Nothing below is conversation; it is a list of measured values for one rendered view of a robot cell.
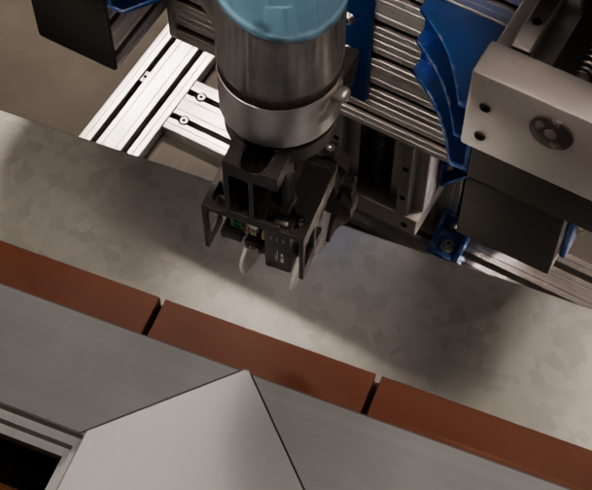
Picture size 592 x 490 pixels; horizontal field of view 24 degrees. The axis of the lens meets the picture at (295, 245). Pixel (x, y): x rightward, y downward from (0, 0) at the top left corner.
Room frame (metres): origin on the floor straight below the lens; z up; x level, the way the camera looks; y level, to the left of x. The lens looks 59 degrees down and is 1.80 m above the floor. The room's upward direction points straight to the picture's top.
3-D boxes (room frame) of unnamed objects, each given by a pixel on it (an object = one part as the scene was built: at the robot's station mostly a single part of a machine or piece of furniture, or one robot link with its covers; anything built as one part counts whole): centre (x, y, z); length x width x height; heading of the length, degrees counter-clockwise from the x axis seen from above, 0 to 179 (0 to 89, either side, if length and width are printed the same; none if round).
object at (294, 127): (0.51, 0.01, 1.12); 0.08 x 0.08 x 0.05
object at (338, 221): (0.52, -0.02, 0.98); 0.05 x 0.02 x 0.09; 68
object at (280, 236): (0.51, 0.01, 1.04); 0.09 x 0.08 x 0.12; 158
